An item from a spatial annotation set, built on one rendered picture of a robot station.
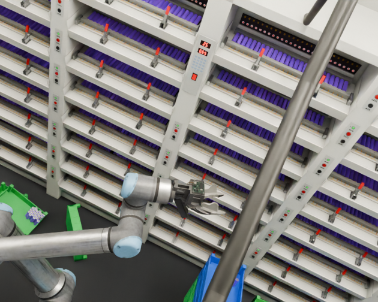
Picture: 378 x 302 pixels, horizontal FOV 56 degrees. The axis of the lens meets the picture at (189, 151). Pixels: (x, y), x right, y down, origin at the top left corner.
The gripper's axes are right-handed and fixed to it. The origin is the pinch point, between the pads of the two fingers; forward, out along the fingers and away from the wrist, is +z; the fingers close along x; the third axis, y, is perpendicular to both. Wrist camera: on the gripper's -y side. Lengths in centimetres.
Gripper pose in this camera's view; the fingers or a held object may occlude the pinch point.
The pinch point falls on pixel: (221, 204)
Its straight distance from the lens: 134.4
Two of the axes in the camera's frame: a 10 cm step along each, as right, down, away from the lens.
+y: 2.5, -7.1, -6.6
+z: 9.7, 1.9, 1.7
